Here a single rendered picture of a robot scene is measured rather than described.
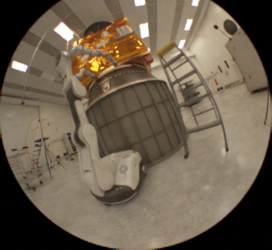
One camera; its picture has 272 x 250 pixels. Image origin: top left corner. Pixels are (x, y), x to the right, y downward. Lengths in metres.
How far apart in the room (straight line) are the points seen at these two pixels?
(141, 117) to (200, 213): 1.17
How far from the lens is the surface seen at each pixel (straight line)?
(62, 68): 1.06
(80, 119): 0.79
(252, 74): 2.95
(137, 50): 1.88
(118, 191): 0.76
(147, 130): 1.18
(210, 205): 0.70
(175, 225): 0.67
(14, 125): 8.18
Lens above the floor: 0.64
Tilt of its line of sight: 5 degrees up
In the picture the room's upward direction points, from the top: 23 degrees counter-clockwise
